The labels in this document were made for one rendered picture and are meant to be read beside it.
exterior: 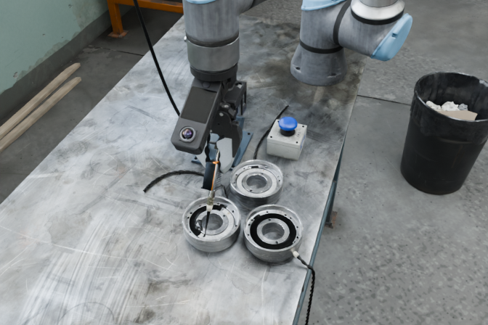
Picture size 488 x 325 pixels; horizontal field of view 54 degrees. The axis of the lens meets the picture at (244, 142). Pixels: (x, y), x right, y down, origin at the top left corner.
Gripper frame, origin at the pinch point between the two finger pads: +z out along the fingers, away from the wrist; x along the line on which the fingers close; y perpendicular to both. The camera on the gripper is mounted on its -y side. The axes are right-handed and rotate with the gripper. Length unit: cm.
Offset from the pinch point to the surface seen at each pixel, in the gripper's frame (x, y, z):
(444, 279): -62, 60, 93
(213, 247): -2.4, -8.1, 10.9
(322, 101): -12.1, 43.4, 13.3
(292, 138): -9.1, 21.7, 8.7
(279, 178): -9.2, 11.1, 10.2
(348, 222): -25, 76, 93
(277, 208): -10.9, 2.9, 9.7
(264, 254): -11.2, -7.3, 10.2
